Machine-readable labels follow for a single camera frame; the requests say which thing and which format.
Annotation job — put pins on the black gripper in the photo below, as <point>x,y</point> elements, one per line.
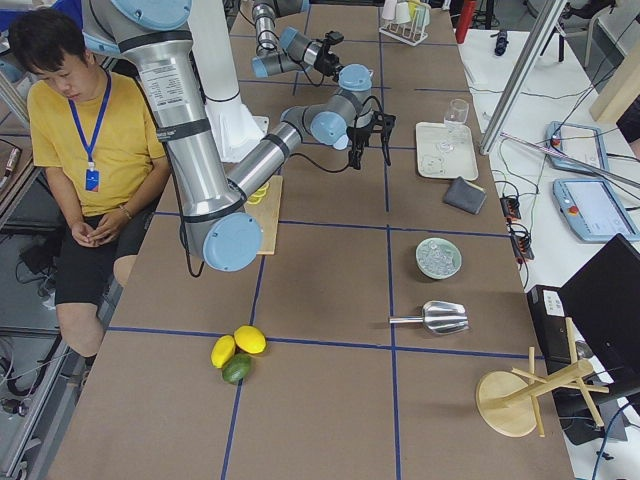
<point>368,125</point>
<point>333,66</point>

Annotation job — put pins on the light blue plastic cup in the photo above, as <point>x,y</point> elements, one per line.
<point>341,143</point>

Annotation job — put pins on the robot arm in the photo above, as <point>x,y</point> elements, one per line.
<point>155,37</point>
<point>290,50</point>

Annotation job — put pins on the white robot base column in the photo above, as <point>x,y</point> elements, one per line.
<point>236,131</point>

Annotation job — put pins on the white cup in rack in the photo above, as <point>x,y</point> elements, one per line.
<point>389,10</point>

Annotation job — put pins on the yellow cup in rack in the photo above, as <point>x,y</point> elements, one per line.
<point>413,7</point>

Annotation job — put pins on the lemon slice on board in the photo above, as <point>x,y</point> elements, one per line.
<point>258,196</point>

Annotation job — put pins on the whole yellow lemon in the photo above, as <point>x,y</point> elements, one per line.
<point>250,339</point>

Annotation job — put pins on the cream bear serving tray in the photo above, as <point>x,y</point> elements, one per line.
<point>440,157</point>

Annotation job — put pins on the clear wine glass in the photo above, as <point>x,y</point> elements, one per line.
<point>454,117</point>

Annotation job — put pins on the dark grey folded cloth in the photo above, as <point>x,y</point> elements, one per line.
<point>465,196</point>

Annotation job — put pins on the wooden cutting board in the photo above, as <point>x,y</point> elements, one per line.
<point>267,215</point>

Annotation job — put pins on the green bowl of ice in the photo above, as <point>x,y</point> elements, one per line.
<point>438,258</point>

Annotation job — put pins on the metal ice scoop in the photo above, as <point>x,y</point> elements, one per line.
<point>438,317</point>

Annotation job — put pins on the blue teach pendant far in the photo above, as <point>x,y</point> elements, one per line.
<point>579,142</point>

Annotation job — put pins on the blue teach pendant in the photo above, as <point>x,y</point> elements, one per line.
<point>592,210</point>
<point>579,142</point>

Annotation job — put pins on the blue teach pendant near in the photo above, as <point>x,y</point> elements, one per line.
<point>592,210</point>

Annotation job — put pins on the person in yellow shirt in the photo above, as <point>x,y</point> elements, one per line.
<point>92,133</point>

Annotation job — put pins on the green lime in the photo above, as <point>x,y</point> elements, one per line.
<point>237,368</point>

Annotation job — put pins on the black monitor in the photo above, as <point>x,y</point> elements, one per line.
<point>602,298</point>

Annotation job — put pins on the white wire cup rack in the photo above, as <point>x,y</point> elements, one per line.
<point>406,30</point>

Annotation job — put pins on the aluminium frame post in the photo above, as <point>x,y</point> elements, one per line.
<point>546,20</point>

